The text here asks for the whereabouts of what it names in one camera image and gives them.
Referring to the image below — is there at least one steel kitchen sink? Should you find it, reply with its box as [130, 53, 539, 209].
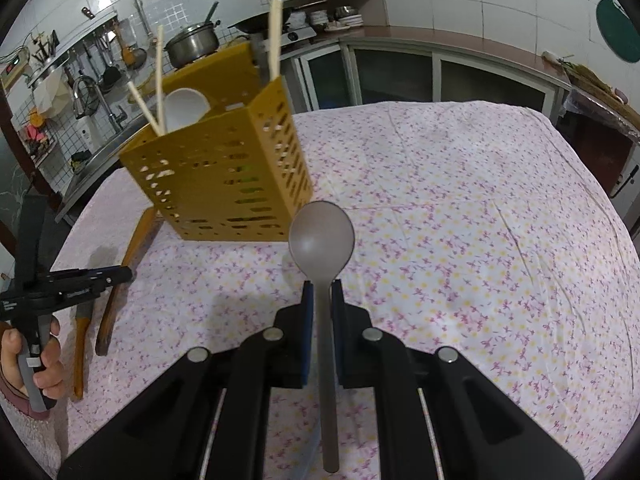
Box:
[54, 130, 147, 222]

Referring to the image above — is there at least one steel faucet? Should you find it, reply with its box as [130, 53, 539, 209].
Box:
[72, 75, 129, 134]

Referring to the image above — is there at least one wall rack with hanging utensils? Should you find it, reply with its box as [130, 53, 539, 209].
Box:
[0, 10, 122, 92]

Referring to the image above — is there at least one person's left hand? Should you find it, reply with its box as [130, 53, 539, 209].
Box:
[0, 316, 66, 402]

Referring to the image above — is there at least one black wok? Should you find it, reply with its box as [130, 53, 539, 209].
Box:
[227, 12, 274, 36]

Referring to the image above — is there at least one pink floral tablecloth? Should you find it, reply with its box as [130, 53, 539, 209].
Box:
[50, 100, 640, 480]

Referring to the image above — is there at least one wooden chopstick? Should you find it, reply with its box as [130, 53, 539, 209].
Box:
[126, 81, 166, 137]
[154, 25, 166, 133]
[268, 0, 284, 82]

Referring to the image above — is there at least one steel gas stove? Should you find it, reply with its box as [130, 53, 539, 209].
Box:
[279, 25, 318, 48]

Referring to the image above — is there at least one white plastic rice paddle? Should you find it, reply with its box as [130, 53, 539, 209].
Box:
[162, 88, 211, 134]

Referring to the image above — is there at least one wooden spatula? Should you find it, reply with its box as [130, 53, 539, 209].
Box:
[72, 302, 96, 401]
[94, 207, 162, 357]

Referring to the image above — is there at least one yellow perforated utensil holder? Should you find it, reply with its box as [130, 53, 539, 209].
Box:
[118, 40, 315, 244]

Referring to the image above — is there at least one grey metal spoon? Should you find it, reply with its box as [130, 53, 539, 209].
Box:
[288, 200, 356, 474]

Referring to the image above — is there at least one steel cooking pot with lid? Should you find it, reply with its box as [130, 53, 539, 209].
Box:
[163, 21, 221, 69]

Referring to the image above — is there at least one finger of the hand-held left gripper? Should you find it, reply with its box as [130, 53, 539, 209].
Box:
[62, 282, 126, 305]
[50, 266, 135, 291]

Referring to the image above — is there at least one person's left forearm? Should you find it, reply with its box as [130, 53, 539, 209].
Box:
[0, 380, 68, 480]

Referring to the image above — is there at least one hanging wooden ladle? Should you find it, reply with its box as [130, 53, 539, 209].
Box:
[117, 19, 149, 69]

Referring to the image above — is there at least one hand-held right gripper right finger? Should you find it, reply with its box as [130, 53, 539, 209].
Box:
[330, 279, 585, 480]

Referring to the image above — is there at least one green round board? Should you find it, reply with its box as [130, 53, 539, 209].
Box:
[595, 0, 640, 65]

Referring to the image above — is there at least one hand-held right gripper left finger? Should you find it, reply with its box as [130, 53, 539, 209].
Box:
[57, 280, 317, 480]

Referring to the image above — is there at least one glass door counter cabinet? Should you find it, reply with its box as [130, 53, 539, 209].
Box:
[279, 35, 572, 122]

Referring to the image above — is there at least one white water filter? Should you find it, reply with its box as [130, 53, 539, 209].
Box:
[77, 119, 96, 154]

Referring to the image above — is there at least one stack of white dishes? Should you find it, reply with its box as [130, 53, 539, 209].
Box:
[287, 6, 365, 32]

